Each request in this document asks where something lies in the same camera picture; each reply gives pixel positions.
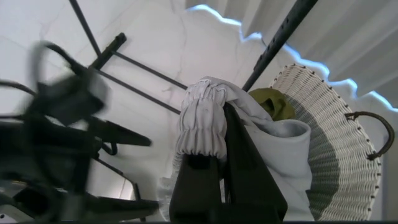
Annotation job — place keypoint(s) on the white curtain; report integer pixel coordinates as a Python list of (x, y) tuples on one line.
[(342, 37)]

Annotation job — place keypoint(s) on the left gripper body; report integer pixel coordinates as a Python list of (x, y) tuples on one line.
[(40, 155)]

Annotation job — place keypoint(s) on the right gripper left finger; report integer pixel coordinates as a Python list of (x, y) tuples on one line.
[(196, 193)]

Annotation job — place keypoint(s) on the black clothes rack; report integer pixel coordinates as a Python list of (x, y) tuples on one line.
[(281, 39)]

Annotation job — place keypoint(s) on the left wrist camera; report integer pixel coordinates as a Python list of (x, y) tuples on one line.
[(68, 99)]

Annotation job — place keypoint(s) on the pale grey shorts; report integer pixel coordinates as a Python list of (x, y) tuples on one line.
[(202, 124)]

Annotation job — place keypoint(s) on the green garment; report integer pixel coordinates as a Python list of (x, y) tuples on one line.
[(273, 102)]

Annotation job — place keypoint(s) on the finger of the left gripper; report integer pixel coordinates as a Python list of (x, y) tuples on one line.
[(121, 132), (124, 210)]

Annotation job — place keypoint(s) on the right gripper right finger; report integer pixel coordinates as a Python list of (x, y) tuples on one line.
[(248, 186)]

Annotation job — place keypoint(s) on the white laundry basket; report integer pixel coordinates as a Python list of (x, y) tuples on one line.
[(351, 155)]

